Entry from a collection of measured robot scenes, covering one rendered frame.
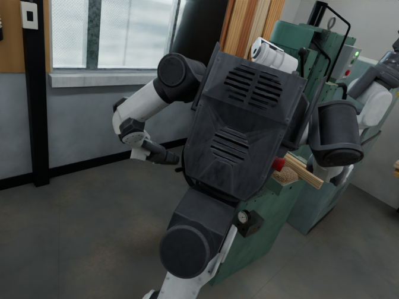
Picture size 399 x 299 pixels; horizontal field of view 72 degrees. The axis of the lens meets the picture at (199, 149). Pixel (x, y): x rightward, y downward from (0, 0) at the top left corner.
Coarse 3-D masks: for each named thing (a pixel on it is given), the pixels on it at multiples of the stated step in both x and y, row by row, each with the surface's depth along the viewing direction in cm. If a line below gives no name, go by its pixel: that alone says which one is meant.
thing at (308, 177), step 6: (288, 162) 133; (294, 162) 132; (294, 168) 130; (300, 168) 128; (300, 174) 128; (306, 174) 126; (312, 174) 125; (306, 180) 126; (312, 180) 124; (318, 180) 122; (318, 186) 122
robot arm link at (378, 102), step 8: (376, 96) 77; (384, 96) 77; (368, 104) 79; (376, 104) 78; (384, 104) 78; (368, 112) 79; (376, 112) 79; (384, 112) 80; (360, 120) 81; (368, 120) 81; (376, 120) 81; (360, 128) 84
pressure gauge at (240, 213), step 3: (243, 210) 132; (246, 210) 132; (240, 213) 132; (243, 213) 130; (246, 213) 130; (249, 213) 131; (237, 216) 133; (240, 216) 132; (243, 216) 131; (246, 216) 129; (249, 216) 130; (240, 219) 132; (243, 219) 131; (246, 219) 129; (249, 219) 130; (243, 222) 131
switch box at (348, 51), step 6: (342, 48) 133; (348, 48) 131; (354, 48) 130; (342, 54) 133; (348, 54) 131; (354, 54) 132; (342, 60) 134; (348, 60) 132; (354, 60) 136; (336, 66) 136; (342, 66) 134; (348, 66) 135; (336, 72) 136; (342, 72) 135; (336, 78) 137; (342, 78) 138
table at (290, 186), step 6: (270, 180) 123; (276, 180) 121; (294, 180) 125; (300, 180) 128; (270, 186) 124; (276, 186) 121; (282, 186) 119; (288, 186) 122; (294, 186) 127; (300, 186) 132; (276, 192) 122; (282, 192) 121
